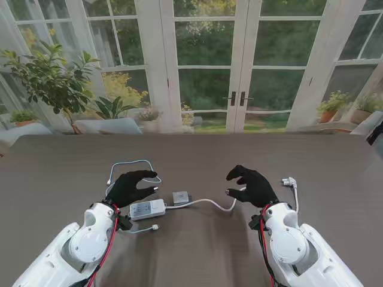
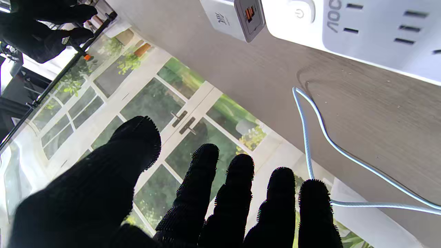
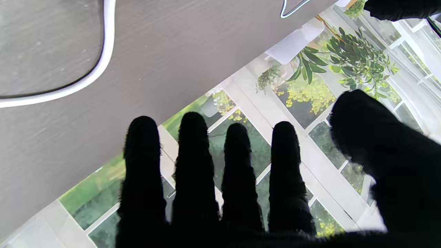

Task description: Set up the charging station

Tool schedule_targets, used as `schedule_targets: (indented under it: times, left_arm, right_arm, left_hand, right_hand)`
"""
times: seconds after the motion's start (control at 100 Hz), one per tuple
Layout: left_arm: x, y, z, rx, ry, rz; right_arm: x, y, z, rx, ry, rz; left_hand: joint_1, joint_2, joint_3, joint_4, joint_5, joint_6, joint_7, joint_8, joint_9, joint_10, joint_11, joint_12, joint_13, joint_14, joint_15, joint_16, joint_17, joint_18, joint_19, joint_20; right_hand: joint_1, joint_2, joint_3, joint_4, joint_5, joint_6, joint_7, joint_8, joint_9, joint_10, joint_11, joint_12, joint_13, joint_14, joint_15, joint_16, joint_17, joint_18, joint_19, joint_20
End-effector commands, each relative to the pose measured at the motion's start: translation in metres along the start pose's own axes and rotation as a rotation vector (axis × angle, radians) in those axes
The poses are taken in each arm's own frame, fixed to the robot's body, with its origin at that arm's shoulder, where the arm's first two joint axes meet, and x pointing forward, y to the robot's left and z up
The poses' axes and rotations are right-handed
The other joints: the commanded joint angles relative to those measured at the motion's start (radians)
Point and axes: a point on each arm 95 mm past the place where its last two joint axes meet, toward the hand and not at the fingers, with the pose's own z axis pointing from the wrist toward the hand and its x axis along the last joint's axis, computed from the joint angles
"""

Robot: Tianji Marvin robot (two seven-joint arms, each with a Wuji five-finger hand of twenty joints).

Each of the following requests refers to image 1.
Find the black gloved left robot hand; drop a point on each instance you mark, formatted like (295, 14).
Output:
(125, 191)

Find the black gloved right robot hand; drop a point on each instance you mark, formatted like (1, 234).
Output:
(257, 188)

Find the white power strip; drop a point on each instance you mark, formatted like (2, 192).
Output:
(146, 209)

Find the grey USB wall charger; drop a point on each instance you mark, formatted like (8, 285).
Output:
(181, 198)

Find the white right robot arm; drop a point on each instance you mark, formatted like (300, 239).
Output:
(290, 242)

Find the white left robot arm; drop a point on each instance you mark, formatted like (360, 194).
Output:
(86, 239)

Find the dark object beside backdrop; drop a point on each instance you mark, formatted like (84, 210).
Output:
(375, 133)

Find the printed garden window backdrop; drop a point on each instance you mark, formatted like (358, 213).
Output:
(209, 45)

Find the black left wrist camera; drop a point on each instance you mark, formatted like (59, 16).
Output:
(124, 222)

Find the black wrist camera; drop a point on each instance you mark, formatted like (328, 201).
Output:
(124, 222)
(255, 222)

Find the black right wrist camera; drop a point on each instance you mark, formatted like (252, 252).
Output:
(255, 222)

